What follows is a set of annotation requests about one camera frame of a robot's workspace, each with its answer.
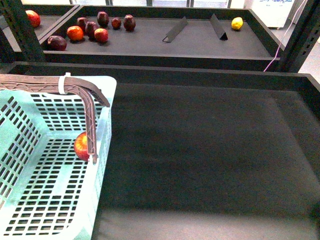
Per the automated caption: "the black shelf post left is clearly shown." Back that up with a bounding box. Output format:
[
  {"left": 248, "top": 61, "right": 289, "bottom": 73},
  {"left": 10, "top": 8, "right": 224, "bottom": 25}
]
[{"left": 0, "top": 0, "right": 46, "bottom": 62}]

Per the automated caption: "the red yellow apple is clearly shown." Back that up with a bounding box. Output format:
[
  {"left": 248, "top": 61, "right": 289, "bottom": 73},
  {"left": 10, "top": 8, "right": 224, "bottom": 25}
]
[{"left": 73, "top": 132, "right": 90, "bottom": 162}]

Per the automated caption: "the dark maroon apple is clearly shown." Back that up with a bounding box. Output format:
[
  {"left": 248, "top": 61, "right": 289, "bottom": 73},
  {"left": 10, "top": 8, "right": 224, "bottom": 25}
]
[{"left": 85, "top": 21, "right": 98, "bottom": 40}]

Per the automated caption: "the left black divider strip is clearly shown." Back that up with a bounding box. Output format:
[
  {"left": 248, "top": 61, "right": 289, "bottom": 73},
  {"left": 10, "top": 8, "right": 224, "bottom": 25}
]
[{"left": 162, "top": 16, "right": 188, "bottom": 43}]

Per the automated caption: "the black divider strip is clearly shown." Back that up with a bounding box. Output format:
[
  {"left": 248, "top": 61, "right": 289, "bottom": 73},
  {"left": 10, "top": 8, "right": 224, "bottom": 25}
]
[
  {"left": 209, "top": 14, "right": 228, "bottom": 41},
  {"left": 162, "top": 16, "right": 188, "bottom": 43}
]

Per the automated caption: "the light blue plastic basket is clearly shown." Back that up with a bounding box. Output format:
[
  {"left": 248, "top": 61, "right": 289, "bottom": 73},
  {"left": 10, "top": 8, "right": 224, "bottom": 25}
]
[{"left": 0, "top": 76, "right": 117, "bottom": 240}]

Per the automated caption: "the red apple far left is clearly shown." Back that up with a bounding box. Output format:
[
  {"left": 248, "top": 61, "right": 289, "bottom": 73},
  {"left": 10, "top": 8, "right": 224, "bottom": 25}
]
[{"left": 25, "top": 10, "right": 41, "bottom": 28}]

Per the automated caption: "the small dark red apple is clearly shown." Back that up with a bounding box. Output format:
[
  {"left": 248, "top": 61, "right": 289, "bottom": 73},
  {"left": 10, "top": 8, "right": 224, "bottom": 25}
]
[{"left": 111, "top": 17, "right": 122, "bottom": 30}]

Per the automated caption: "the red pink apple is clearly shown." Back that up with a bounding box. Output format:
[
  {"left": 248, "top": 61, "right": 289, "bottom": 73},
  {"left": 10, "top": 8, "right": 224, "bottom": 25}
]
[{"left": 94, "top": 28, "right": 109, "bottom": 43}]

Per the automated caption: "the black shelf post right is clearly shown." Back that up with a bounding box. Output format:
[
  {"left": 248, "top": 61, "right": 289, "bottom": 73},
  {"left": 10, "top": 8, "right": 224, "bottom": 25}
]
[{"left": 276, "top": 0, "right": 320, "bottom": 73}]

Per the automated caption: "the right black divider strip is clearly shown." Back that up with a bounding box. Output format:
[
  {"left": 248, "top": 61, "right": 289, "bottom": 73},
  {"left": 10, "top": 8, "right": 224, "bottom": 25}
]
[{"left": 209, "top": 14, "right": 228, "bottom": 41}]

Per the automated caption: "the dark red apple front left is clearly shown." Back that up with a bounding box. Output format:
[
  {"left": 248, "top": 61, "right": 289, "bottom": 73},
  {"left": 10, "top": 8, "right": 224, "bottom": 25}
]
[{"left": 47, "top": 35, "right": 67, "bottom": 51}]

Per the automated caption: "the dark red apple right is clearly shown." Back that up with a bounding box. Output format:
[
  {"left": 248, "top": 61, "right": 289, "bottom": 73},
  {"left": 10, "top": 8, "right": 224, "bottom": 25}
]
[{"left": 123, "top": 14, "right": 136, "bottom": 32}]

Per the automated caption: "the black shelf post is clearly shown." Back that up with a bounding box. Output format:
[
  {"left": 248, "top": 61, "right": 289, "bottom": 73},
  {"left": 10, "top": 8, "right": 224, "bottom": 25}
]
[
  {"left": 0, "top": 0, "right": 46, "bottom": 62},
  {"left": 276, "top": 0, "right": 320, "bottom": 73}
]

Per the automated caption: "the yellow lemon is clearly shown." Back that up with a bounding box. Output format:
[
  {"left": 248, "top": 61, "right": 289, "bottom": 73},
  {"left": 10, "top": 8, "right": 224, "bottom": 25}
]
[{"left": 231, "top": 17, "right": 244, "bottom": 31}]

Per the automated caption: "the white appliance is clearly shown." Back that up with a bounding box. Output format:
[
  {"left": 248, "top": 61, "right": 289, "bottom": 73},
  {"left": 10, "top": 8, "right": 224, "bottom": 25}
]
[{"left": 252, "top": 0, "right": 294, "bottom": 28}]

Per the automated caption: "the pink cable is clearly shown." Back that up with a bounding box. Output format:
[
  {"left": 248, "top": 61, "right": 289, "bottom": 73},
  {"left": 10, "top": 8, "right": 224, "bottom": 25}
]
[{"left": 263, "top": 0, "right": 307, "bottom": 73}]

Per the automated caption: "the orange red apple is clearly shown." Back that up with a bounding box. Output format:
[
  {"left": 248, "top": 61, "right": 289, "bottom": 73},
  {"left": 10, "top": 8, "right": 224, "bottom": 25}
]
[{"left": 66, "top": 25, "right": 84, "bottom": 42}]

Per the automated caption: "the white zip tie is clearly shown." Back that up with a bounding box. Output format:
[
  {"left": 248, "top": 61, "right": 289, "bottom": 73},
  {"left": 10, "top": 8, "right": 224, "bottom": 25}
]
[{"left": 58, "top": 72, "right": 71, "bottom": 95}]

